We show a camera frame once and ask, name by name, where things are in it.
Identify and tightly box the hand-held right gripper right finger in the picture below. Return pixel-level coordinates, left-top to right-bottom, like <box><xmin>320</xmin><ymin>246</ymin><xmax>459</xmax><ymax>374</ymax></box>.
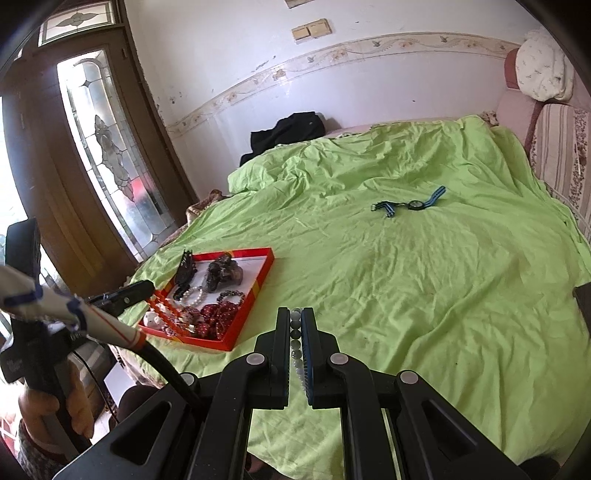
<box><xmin>301</xmin><ymin>306</ymin><xmax>528</xmax><ymax>480</ymax></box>

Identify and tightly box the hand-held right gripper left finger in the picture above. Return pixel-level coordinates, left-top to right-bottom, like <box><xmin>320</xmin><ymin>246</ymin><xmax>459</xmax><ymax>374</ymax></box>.
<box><xmin>53</xmin><ymin>307</ymin><xmax>293</xmax><ymax>480</ymax></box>

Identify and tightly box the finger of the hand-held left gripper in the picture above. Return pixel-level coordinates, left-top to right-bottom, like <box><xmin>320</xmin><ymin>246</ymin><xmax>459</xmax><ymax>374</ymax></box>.
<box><xmin>88</xmin><ymin>280</ymin><xmax>156</xmax><ymax>319</ymax></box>

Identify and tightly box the white grey beaded bracelet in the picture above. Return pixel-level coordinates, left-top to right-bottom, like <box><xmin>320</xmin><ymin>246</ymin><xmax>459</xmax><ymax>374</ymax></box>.
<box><xmin>288</xmin><ymin>306</ymin><xmax>308</xmax><ymax>394</ymax></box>

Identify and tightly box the black hair claw clip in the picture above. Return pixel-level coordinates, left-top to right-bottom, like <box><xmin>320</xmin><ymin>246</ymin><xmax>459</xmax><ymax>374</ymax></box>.
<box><xmin>174</xmin><ymin>249</ymin><xmax>198</xmax><ymax>290</ymax></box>

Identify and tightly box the red cardboard box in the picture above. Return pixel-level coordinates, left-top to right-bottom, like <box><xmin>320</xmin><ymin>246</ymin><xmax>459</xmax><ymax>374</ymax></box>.
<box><xmin>137</xmin><ymin>247</ymin><xmax>276</xmax><ymax>353</ymax></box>

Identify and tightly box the grey dotted chiffon scrunchie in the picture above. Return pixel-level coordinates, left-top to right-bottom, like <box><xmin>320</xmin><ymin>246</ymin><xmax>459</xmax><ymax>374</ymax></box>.
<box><xmin>205</xmin><ymin>254</ymin><xmax>244</xmax><ymax>292</ymax></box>

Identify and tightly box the person's left forearm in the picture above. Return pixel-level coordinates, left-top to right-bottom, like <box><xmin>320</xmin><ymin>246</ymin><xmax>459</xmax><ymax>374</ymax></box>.
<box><xmin>16</xmin><ymin>422</ymin><xmax>63</xmax><ymax>480</ymax></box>

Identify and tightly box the person's left hand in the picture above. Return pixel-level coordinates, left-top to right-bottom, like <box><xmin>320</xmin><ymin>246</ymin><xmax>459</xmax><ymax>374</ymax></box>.
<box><xmin>18</xmin><ymin>359</ymin><xmax>94</xmax><ymax>440</ymax></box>

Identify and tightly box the red dotted scrunchie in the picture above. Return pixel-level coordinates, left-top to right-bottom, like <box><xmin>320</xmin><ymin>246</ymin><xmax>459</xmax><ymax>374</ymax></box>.
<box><xmin>198</xmin><ymin>302</ymin><xmax>239</xmax><ymax>341</ymax></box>

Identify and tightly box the brown door with patterned glass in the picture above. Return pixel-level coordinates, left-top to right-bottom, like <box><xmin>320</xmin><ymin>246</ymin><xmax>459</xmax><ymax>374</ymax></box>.
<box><xmin>0</xmin><ymin>23</ymin><xmax>199</xmax><ymax>301</ymax></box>

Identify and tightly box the brown fuzzy blanket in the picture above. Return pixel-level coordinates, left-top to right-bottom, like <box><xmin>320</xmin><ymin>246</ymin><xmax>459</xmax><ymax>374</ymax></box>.
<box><xmin>185</xmin><ymin>188</ymin><xmax>232</xmax><ymax>223</ymax></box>

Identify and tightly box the green bed sheet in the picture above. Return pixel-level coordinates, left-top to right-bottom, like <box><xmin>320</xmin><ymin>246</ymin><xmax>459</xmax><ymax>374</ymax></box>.
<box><xmin>115</xmin><ymin>115</ymin><xmax>586</xmax><ymax>480</ymax></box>

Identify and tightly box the black cloth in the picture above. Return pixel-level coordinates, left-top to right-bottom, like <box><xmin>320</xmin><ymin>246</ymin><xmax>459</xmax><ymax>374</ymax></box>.
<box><xmin>239</xmin><ymin>111</ymin><xmax>327</xmax><ymax>168</ymax></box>

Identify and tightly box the patterned glass transom window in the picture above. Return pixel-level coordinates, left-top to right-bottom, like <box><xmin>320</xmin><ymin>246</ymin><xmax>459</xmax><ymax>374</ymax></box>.
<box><xmin>38</xmin><ymin>0</ymin><xmax>117</xmax><ymax>45</ymax></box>

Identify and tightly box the dark object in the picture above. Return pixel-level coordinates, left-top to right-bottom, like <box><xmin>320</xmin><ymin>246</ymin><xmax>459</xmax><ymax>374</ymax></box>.
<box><xmin>573</xmin><ymin>285</ymin><xmax>591</xmax><ymax>334</ymax></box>

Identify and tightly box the pink padded headboard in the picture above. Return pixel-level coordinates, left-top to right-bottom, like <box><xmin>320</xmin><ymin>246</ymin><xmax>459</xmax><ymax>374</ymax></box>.
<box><xmin>496</xmin><ymin>46</ymin><xmax>591</xmax><ymax>222</ymax></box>

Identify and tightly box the white floral pillow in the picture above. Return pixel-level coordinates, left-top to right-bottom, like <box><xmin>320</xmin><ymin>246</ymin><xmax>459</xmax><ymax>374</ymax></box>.
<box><xmin>514</xmin><ymin>27</ymin><xmax>576</xmax><ymax>103</ymax></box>

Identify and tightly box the white wrapped black cable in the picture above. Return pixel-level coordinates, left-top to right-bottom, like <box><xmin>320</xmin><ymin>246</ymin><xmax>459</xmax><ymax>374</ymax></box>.
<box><xmin>0</xmin><ymin>264</ymin><xmax>205</xmax><ymax>418</ymax></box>

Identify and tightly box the amber beaded bracelet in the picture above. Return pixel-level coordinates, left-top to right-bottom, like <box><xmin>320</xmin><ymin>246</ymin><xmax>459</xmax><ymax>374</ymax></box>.
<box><xmin>154</xmin><ymin>299</ymin><xmax>185</xmax><ymax>324</ymax></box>

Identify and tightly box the white pearl bracelet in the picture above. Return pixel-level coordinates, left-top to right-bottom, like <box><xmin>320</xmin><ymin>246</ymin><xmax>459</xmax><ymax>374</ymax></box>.
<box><xmin>172</xmin><ymin>285</ymin><xmax>206</xmax><ymax>306</ymax></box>

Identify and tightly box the brown beaded bracelet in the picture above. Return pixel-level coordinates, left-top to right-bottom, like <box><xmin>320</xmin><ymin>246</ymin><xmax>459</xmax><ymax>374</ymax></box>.
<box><xmin>178</xmin><ymin>307</ymin><xmax>202</xmax><ymax>334</ymax></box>

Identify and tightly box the watch with blue striped strap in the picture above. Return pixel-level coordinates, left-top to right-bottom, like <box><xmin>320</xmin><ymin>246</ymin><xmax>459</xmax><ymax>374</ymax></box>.
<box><xmin>370</xmin><ymin>185</ymin><xmax>448</xmax><ymax>218</ymax></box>

